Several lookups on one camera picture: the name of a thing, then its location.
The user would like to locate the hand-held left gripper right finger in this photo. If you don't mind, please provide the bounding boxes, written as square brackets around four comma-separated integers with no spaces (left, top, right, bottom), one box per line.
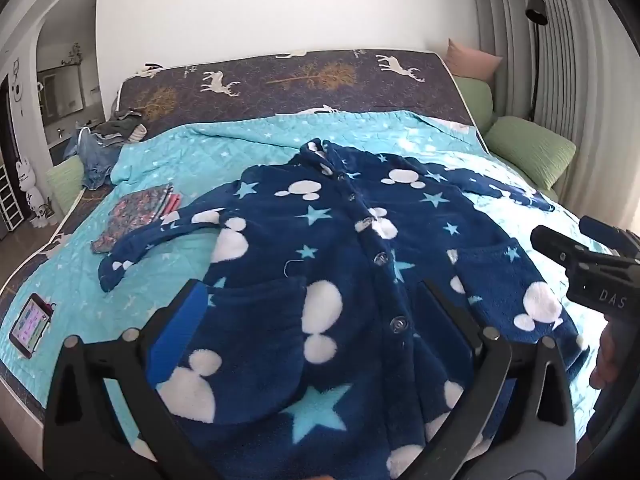
[410,277,576,480]

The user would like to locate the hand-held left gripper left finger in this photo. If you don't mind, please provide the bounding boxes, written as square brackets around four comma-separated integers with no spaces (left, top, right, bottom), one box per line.
[42,279,236,480]

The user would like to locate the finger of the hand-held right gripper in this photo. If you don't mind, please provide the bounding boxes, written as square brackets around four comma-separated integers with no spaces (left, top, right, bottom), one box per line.
[580,216,634,254]
[531,225,592,269]

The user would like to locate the navy fleece star-print robe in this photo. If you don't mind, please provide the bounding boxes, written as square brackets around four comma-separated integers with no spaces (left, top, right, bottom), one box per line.
[98,138,591,480]

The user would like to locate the pile of dark clothes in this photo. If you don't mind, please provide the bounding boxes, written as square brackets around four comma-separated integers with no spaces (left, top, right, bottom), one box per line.
[95,109,148,143]

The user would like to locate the person's right hand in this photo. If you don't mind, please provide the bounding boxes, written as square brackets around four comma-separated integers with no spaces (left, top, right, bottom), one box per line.
[589,327,624,391]

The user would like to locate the large green pillow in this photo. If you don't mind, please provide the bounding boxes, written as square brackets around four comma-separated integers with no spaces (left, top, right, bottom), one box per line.
[485,116,577,190]

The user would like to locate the floral folded cloth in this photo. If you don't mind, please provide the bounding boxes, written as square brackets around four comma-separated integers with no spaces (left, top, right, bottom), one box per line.
[90,184,183,253]

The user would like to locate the smartphone with lit screen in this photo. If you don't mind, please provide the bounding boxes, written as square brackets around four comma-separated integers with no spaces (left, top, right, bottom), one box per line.
[9,294,55,359]

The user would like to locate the grey pleated curtain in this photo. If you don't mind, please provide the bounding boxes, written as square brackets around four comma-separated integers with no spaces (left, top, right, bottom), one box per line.
[470,0,632,161]

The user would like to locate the pale green cushion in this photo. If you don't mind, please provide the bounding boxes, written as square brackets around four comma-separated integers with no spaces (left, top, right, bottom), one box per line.
[46,156,85,216]

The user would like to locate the blue denim jeans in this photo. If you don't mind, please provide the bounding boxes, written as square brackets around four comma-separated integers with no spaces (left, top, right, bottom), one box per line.
[64,127,123,191]

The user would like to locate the teal star-print quilted blanket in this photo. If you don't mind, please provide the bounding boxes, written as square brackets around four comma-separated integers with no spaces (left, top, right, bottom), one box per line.
[0,110,618,466]

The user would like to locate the pink pillow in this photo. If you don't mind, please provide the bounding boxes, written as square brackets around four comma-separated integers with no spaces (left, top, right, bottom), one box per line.
[446,38,503,81]

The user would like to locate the white rabbit figure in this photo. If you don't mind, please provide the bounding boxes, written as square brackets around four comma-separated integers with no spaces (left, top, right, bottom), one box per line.
[15,157,56,228]

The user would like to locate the white slatted rack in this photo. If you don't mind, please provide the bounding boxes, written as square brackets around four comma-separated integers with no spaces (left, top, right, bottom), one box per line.
[0,160,24,233]

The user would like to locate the black floor lamp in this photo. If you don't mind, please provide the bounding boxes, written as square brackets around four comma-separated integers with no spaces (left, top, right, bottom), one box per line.
[525,0,548,123]

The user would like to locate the dark deer-print mattress cover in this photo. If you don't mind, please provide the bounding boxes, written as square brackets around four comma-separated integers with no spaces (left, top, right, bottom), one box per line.
[0,49,483,411]

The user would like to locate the arched wall mirror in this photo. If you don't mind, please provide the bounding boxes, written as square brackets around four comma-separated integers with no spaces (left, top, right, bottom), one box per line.
[35,0,106,161]

